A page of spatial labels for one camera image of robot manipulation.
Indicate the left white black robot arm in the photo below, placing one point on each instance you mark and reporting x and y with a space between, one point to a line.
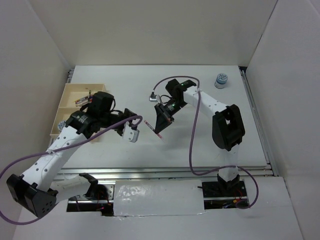
35 189

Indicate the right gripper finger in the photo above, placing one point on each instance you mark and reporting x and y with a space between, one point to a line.
168 121
159 110

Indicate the aluminium front rail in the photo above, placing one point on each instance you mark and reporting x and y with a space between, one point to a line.
127 173

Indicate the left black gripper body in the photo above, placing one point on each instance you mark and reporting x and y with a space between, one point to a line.
115 118

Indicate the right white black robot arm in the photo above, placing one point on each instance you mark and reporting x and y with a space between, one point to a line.
227 127

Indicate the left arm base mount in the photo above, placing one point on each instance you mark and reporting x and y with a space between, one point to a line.
100 199

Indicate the white foil cover sheet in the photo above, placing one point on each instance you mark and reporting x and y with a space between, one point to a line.
158 198

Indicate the blue white tape roll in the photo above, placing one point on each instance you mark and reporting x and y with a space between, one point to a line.
61 125
221 80

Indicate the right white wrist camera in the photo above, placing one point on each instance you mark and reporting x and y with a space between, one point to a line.
154 98

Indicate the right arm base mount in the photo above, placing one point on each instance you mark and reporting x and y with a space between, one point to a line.
221 194

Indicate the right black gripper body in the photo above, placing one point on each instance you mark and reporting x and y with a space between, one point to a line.
171 108

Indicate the cream compartment organizer tray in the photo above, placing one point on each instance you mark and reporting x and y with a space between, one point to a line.
71 93

